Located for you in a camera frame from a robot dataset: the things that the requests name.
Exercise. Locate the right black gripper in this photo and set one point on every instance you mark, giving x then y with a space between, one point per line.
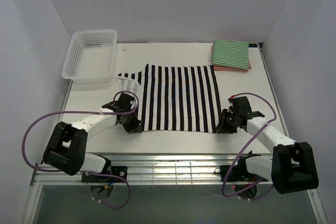
222 128

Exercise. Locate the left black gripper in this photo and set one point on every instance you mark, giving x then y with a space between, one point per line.
135 126

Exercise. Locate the black white striped tank top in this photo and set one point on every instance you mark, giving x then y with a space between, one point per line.
175 98

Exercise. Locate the red striped tank top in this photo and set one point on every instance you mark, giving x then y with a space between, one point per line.
231 65

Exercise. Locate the green striped tank top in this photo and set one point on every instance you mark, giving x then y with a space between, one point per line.
231 54

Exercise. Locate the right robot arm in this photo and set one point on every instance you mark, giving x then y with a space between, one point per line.
269 154

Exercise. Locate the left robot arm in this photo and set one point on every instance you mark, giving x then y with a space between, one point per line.
66 149

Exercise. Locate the white plastic basket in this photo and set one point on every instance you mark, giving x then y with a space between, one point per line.
90 56

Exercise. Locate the aluminium rail frame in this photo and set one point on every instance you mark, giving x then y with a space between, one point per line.
170 157

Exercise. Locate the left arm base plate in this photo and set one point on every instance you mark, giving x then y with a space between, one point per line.
120 171

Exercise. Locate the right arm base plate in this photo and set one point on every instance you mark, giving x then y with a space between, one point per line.
239 171

